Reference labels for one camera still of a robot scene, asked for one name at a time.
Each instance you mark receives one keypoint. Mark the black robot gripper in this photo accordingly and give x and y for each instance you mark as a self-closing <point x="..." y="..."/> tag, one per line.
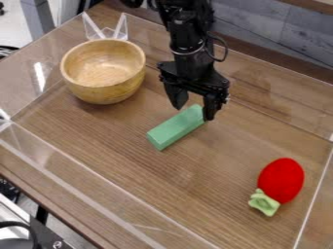
<point x="191" y="73"/>

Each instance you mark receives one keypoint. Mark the clear acrylic tray walls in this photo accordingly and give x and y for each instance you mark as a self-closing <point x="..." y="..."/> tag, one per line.
<point x="144" y="177"/>

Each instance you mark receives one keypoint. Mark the green rectangular stick block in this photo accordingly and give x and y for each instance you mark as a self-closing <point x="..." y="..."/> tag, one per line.
<point x="175" y="127"/>

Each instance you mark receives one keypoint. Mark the black bracket with bolt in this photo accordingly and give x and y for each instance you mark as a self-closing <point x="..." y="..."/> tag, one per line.
<point x="46" y="239"/>

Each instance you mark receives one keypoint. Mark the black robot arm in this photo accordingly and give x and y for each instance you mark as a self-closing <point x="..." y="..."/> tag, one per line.
<point x="196" y="50"/>

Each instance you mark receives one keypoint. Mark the red plush strawberry toy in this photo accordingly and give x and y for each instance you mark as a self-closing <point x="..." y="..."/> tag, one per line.
<point x="279" y="183"/>

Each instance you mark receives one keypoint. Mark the brown wooden bowl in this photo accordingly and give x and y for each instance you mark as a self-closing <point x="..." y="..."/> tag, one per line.
<point x="103" y="70"/>

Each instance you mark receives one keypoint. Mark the black table leg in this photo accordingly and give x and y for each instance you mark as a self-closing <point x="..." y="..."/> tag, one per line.
<point x="41" y="215"/>

